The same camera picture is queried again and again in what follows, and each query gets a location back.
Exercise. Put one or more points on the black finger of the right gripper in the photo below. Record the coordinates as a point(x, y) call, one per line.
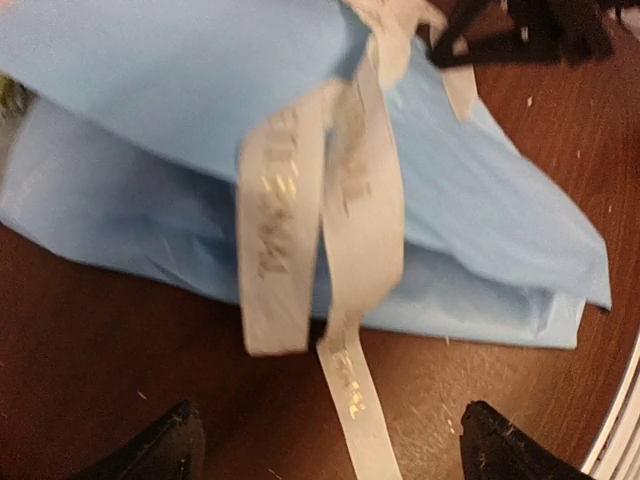
point(545, 32)

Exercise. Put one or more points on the front aluminium rail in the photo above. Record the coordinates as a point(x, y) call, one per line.
point(615, 452)

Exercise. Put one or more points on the cream printed ribbon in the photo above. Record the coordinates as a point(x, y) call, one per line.
point(324, 172)

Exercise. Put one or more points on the blue wrapping paper sheet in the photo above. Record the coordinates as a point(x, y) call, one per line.
point(129, 160)

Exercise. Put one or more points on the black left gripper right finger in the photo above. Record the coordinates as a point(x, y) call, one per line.
point(493, 448)

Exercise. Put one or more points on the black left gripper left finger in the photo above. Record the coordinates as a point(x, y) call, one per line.
point(171, 447)

